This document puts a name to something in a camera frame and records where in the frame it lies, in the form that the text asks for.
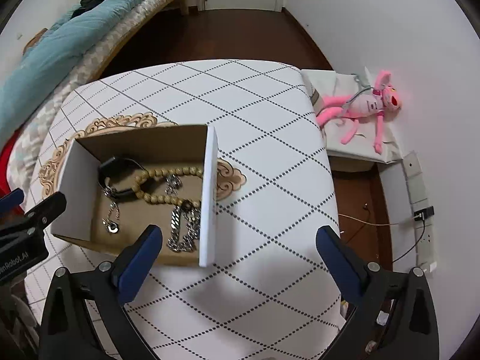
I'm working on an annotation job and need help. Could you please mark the white cardboard box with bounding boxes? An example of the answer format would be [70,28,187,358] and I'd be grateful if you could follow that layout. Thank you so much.
[50,124,217,267]

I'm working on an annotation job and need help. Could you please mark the black charger cable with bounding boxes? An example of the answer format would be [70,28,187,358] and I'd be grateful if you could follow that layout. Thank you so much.
[337,201,436,263]

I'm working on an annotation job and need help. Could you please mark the light blue duvet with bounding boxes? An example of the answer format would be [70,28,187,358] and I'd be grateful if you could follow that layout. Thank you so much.
[1,0,143,146]

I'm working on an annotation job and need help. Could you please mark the wooden bead bracelet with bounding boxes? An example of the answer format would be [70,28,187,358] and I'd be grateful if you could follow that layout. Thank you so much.
[133,166,205,205]

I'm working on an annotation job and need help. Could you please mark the checked tablecloth with floral print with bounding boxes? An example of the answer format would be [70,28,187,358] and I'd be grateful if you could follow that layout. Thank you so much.
[25,59,342,359]

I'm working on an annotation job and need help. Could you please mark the silver charm necklace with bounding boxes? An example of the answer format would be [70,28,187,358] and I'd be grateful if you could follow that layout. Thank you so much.
[101,184,122,235]

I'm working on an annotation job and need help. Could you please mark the pink panther plush toy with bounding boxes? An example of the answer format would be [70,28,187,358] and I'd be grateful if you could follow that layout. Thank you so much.
[316,70,403,155]

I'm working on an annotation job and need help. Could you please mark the checked grey mattress sheet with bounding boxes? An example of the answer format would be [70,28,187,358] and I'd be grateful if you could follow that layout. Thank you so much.
[7,0,183,193]

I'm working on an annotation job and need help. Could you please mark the red blanket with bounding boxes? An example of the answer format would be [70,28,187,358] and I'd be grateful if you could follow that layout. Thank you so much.
[0,129,20,197]

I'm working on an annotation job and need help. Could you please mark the white wall power strip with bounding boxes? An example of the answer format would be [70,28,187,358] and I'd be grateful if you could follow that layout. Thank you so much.
[402,151,437,274]

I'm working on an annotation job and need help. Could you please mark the black smart watch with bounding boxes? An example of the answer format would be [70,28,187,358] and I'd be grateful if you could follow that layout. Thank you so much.
[97,157,145,202]

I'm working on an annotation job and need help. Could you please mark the silver chain bracelet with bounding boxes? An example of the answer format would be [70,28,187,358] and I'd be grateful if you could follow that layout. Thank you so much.
[166,200,203,254]

